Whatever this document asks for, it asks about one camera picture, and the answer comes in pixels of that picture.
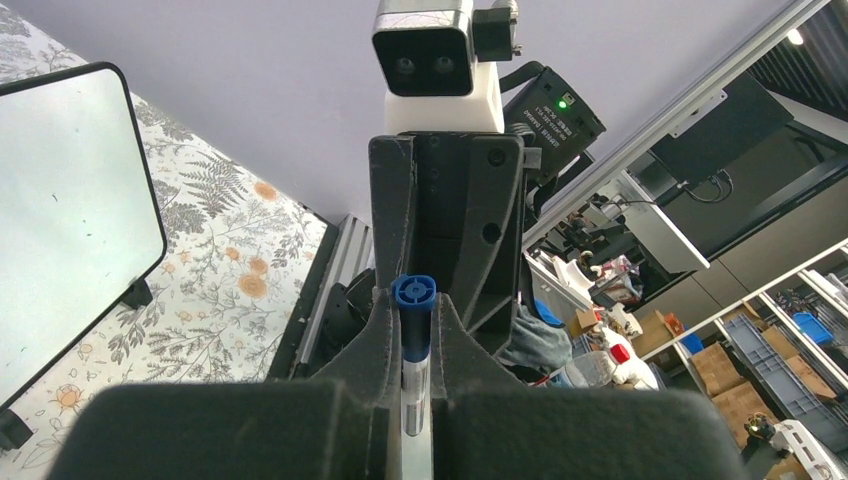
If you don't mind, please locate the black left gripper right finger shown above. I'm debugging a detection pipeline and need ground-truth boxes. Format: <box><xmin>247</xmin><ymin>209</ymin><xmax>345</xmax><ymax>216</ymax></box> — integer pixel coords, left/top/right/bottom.
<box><xmin>433</xmin><ymin>387</ymin><xmax>749</xmax><ymax>479</ymax></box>

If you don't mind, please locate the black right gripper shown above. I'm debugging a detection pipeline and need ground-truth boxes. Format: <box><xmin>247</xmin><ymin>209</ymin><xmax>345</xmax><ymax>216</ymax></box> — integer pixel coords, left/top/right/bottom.
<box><xmin>312</xmin><ymin>131</ymin><xmax>540</xmax><ymax>424</ymax></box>

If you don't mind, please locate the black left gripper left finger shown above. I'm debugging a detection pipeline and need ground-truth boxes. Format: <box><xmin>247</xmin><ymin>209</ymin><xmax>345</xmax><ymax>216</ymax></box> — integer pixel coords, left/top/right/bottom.
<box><xmin>47</xmin><ymin>382</ymin><xmax>387</xmax><ymax>479</ymax></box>

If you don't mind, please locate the blue capped whiteboard marker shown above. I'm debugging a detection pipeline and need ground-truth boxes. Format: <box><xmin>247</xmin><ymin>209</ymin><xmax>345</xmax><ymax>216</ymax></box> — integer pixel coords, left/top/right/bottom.
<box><xmin>392</xmin><ymin>275</ymin><xmax>437</xmax><ymax>479</ymax></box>

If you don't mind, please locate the white whiteboard black frame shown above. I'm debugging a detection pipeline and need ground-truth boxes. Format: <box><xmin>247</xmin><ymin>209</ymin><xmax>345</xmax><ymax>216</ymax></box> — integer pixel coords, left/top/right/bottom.
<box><xmin>1</xmin><ymin>62</ymin><xmax>167</xmax><ymax>406</ymax></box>

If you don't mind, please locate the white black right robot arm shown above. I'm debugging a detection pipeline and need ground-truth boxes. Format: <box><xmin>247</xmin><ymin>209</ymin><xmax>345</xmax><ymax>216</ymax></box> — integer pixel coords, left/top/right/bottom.
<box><xmin>319</xmin><ymin>70</ymin><xmax>749</xmax><ymax>479</ymax></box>

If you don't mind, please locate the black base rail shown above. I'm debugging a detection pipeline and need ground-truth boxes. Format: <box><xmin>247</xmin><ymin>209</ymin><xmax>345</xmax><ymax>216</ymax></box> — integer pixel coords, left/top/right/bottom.
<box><xmin>266</xmin><ymin>215</ymin><xmax>373</xmax><ymax>381</ymax></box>

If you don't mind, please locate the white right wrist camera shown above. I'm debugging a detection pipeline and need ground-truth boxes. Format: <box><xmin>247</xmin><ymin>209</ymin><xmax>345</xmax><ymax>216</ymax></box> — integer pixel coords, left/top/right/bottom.
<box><xmin>371</xmin><ymin>0</ymin><xmax>520</xmax><ymax>134</ymax></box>

